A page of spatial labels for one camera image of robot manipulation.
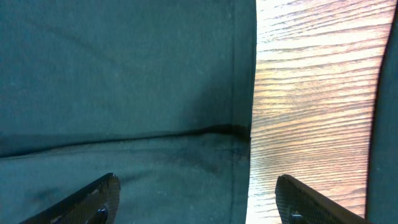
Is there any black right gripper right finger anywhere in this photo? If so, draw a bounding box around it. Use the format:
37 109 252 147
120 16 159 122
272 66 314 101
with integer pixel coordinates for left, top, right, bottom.
275 174 369 224

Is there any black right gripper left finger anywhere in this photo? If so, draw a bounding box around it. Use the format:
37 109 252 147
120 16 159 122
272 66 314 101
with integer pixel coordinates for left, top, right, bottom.
22 173 121 224

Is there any plain black t-shirt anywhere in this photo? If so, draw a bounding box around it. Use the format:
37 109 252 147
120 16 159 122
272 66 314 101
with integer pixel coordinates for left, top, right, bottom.
1 0 256 223

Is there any black t-shirt with logo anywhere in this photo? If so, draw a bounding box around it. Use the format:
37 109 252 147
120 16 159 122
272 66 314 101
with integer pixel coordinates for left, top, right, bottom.
366 12 397 224

